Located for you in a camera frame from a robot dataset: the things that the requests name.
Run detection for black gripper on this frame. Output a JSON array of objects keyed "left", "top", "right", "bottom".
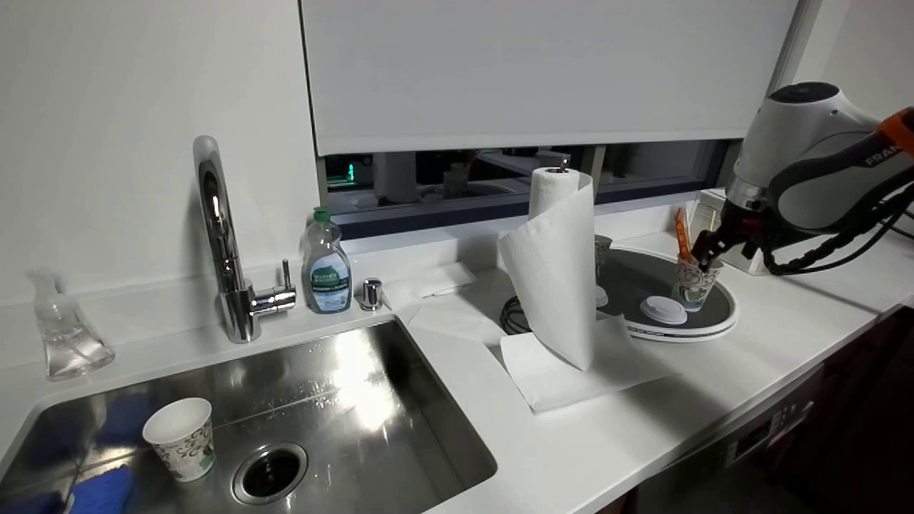
[{"left": 688, "top": 196, "right": 766, "bottom": 273}]

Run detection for clear napkin holder white napkins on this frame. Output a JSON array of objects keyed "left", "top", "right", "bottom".
[{"left": 698, "top": 186, "right": 732, "bottom": 236}]

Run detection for orange plastic strip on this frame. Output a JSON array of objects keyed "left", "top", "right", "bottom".
[{"left": 671, "top": 204, "right": 695, "bottom": 266}]

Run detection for round black tray white rim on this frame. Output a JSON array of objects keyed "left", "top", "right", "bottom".
[{"left": 595, "top": 244, "right": 741, "bottom": 346}]

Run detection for dark under-counter cabinet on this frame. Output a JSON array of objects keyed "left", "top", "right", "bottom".
[{"left": 596, "top": 309, "right": 914, "bottom": 514}]

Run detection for white roller blind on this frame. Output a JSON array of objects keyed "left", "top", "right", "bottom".
[{"left": 298, "top": 0, "right": 802, "bottom": 160}]

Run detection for dark window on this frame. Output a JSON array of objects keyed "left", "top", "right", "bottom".
[{"left": 316, "top": 139, "right": 746, "bottom": 239}]

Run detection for small chrome knob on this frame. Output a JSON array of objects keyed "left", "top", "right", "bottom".
[{"left": 355, "top": 276, "right": 385, "bottom": 314}]

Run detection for dish soap bottle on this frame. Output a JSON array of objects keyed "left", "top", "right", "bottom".
[{"left": 299, "top": 204, "right": 356, "bottom": 316}]

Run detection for stainless steel sink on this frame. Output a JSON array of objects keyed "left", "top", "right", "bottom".
[{"left": 0, "top": 310, "right": 499, "bottom": 514}]

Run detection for chrome faucet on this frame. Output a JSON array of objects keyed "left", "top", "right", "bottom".
[{"left": 191, "top": 134, "right": 299, "bottom": 346}]

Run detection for blue sponge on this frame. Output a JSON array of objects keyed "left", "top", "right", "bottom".
[{"left": 61, "top": 461, "right": 138, "bottom": 514}]

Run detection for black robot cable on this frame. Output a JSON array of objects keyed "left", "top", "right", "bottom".
[{"left": 759, "top": 181, "right": 914, "bottom": 280}]

